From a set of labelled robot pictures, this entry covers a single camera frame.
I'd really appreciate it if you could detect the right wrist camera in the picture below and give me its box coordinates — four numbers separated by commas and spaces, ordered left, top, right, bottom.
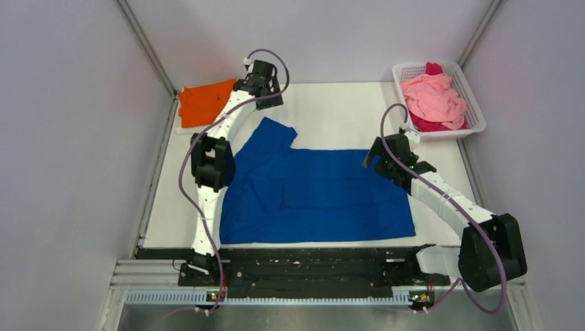
399, 123, 421, 149

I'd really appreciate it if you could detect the magenta t-shirt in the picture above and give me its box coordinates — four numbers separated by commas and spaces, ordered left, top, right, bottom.
408, 62, 468, 133

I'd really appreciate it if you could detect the folded orange t-shirt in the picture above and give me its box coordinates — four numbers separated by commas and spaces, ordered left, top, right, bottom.
178, 79, 237, 129

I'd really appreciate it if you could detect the white plastic basket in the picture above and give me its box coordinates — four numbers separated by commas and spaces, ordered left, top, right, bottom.
392, 61, 486, 142

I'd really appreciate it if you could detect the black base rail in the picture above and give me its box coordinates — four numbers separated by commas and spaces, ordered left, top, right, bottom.
178, 246, 451, 300

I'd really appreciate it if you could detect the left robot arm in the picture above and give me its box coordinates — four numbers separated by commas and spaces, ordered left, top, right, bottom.
184, 59, 284, 285

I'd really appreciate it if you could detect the pink t-shirt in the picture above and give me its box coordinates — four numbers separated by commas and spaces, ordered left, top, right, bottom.
400, 72, 468, 131

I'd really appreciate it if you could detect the folded white t-shirt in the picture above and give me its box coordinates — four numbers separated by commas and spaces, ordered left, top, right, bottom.
174, 126, 203, 135

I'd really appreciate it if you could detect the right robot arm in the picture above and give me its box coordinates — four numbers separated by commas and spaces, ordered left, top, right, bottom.
362, 131, 528, 292

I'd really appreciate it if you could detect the white cable duct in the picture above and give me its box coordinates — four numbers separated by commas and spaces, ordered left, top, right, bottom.
125, 289, 431, 306

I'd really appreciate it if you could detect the blue printed t-shirt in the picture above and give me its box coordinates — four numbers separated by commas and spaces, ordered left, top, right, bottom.
220, 118, 415, 244

